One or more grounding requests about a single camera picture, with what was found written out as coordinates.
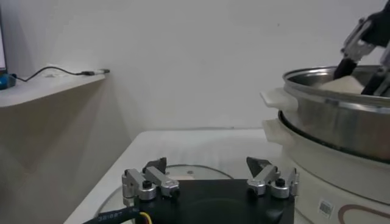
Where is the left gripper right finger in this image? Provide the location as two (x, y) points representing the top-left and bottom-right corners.
(246, 156), (300, 200)

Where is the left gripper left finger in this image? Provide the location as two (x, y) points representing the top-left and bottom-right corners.
(121, 157), (180, 208)

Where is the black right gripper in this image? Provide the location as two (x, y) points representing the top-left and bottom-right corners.
(333, 0), (390, 97)

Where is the white steamed baozi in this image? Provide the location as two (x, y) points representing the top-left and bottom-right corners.
(318, 75), (366, 94)

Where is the glass pot lid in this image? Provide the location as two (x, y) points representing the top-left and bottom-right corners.
(94, 164), (235, 224)

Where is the stainless steel steamer basket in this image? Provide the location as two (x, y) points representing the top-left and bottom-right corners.
(260, 65), (390, 165)

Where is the cream electric cooker pot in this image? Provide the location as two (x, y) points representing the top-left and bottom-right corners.
(262, 111), (390, 224)

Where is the white side table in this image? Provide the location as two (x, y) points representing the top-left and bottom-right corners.
(0, 68), (107, 110)

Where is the dark computer monitor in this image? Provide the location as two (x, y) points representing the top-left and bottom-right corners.
(0, 9), (7, 74)

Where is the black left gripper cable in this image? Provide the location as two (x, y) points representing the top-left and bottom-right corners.
(82, 206), (153, 224)

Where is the black cable with plug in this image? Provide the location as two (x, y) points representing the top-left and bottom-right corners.
(12, 66), (111, 83)

